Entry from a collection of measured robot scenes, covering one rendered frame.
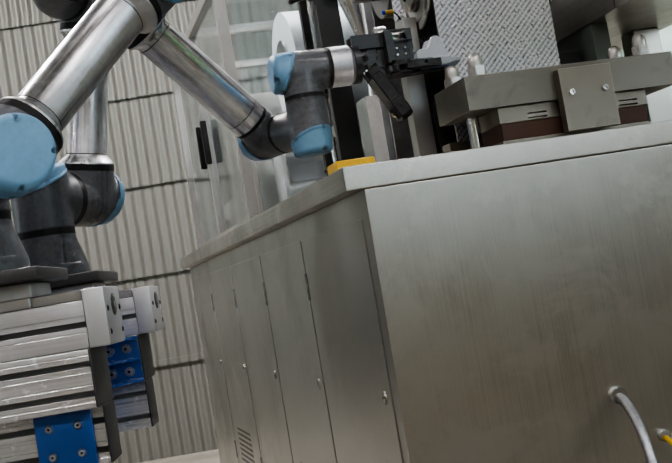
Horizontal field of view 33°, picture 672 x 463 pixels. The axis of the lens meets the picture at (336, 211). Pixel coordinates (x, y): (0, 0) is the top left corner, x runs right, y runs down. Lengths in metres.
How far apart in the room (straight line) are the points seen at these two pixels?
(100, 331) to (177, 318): 4.03
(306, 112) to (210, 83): 0.19
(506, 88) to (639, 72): 0.26
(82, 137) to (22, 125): 0.72
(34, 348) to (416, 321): 0.59
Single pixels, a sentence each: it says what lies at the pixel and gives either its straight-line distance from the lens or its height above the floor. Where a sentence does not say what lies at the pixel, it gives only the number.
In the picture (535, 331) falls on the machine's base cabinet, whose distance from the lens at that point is 1.92.
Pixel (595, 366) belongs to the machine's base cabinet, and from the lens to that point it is 1.97.
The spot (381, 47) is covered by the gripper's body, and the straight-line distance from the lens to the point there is 2.15.
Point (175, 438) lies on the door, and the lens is 5.86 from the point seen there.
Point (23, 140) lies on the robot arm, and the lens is 1.73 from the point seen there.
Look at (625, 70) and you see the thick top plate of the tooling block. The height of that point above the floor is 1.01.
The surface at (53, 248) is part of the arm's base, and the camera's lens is 2.31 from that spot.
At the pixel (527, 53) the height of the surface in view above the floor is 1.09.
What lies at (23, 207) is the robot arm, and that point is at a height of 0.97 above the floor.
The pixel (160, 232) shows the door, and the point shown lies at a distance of 5.83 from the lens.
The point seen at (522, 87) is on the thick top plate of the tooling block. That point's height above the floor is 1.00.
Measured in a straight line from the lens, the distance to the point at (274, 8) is 3.23.
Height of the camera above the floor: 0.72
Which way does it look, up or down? 3 degrees up
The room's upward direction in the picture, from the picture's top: 9 degrees counter-clockwise
